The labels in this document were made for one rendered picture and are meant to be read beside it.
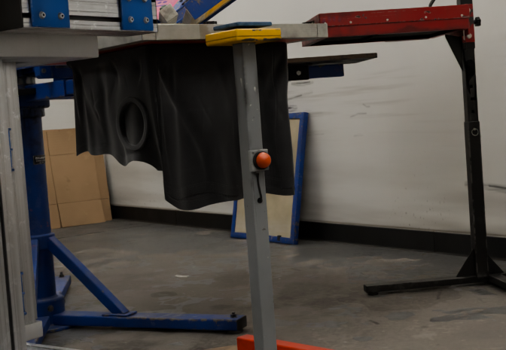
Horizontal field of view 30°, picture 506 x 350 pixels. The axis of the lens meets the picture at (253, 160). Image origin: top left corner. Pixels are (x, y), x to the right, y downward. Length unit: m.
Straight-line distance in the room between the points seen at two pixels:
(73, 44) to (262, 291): 0.74
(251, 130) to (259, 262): 0.31
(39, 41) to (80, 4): 0.11
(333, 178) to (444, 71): 1.01
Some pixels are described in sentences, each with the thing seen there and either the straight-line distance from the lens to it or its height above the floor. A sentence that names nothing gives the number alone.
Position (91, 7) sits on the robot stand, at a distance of 1.87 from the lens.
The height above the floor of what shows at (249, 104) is 0.78.
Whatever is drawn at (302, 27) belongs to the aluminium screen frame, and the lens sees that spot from 2.56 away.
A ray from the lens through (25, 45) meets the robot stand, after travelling 1.87.
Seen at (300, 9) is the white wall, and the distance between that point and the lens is 5.42.
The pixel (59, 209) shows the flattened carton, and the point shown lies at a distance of 7.20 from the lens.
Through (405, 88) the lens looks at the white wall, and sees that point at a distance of 4.81.
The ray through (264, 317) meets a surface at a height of 0.28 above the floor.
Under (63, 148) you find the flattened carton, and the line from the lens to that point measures 7.31.
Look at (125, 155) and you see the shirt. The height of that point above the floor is 0.67.
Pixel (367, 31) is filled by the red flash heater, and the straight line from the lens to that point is 3.56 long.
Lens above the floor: 0.77
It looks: 3 degrees down
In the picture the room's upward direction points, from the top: 4 degrees counter-clockwise
